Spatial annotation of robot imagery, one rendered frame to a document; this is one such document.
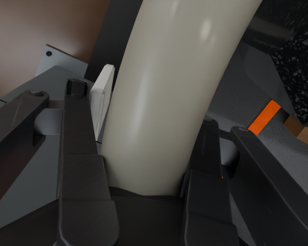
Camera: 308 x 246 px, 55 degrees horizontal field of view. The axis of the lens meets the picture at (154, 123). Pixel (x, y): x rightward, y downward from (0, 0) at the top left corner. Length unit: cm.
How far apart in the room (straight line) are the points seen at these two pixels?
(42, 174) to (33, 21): 67
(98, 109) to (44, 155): 46
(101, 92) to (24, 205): 37
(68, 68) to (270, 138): 78
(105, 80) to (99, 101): 2
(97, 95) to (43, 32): 96
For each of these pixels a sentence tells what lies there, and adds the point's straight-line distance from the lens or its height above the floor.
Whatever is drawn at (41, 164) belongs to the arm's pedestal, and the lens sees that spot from 59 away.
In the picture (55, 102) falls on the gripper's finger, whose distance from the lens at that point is 16.
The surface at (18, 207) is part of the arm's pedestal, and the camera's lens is 50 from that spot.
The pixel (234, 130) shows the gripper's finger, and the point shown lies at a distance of 16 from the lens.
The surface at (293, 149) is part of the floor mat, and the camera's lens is 124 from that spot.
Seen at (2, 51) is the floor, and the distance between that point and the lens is 119.
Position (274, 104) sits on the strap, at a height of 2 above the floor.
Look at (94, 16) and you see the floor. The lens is 106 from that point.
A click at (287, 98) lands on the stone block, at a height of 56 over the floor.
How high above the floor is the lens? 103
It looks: 68 degrees down
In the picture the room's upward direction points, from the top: 175 degrees counter-clockwise
